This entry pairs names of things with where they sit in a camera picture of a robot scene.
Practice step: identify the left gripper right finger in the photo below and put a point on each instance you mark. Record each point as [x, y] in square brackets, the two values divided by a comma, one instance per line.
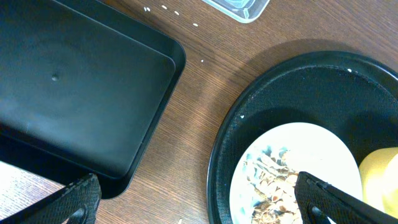
[320, 202]

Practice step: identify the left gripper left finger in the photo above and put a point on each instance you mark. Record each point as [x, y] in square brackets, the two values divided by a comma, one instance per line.
[76, 203]

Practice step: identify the food scraps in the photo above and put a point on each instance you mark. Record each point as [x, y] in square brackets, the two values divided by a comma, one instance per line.
[274, 183]

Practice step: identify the grey plate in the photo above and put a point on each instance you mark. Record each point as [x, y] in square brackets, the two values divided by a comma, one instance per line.
[312, 149]

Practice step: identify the yellow plastic bowl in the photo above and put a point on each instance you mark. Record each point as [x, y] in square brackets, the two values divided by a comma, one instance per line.
[378, 173]

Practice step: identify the clear plastic waste bin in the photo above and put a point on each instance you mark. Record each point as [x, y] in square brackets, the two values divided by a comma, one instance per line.
[243, 11]

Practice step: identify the round black serving tray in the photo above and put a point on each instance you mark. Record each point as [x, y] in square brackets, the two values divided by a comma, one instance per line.
[353, 96]

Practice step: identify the black rectangular tray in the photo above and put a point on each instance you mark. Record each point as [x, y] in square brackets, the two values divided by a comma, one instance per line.
[83, 87]

